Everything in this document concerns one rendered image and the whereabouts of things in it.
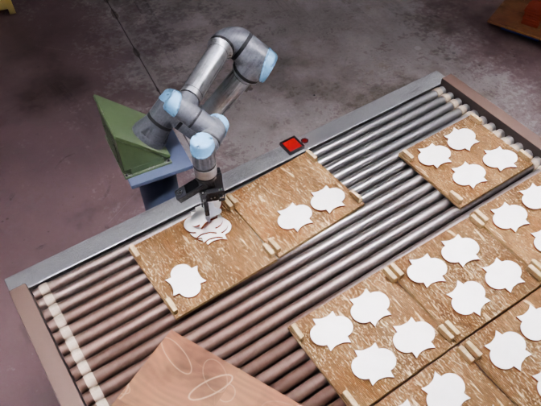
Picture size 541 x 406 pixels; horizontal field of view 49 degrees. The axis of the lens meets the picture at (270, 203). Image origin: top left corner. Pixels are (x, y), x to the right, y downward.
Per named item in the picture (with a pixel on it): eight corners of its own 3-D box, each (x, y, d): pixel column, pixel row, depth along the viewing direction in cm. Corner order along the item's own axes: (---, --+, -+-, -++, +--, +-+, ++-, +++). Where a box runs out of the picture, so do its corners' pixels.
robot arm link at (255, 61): (179, 117, 252) (253, 26, 217) (208, 138, 256) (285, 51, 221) (170, 133, 243) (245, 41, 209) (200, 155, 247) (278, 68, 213)
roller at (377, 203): (72, 372, 191) (68, 365, 188) (495, 134, 261) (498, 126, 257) (77, 384, 189) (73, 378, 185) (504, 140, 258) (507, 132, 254)
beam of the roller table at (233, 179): (9, 287, 214) (3, 279, 210) (434, 80, 288) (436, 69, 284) (17, 305, 210) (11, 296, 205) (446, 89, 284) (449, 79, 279)
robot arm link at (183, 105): (229, 6, 212) (169, 97, 185) (253, 26, 215) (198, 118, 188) (215, 25, 221) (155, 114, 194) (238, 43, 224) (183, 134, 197)
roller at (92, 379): (77, 384, 189) (73, 378, 185) (504, 140, 258) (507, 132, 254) (84, 397, 186) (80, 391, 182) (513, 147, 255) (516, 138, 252)
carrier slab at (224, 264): (129, 250, 216) (128, 248, 215) (225, 200, 231) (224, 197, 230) (176, 321, 198) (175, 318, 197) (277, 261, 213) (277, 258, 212)
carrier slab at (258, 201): (224, 199, 232) (224, 196, 231) (307, 154, 247) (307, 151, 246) (278, 258, 214) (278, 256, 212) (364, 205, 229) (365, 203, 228)
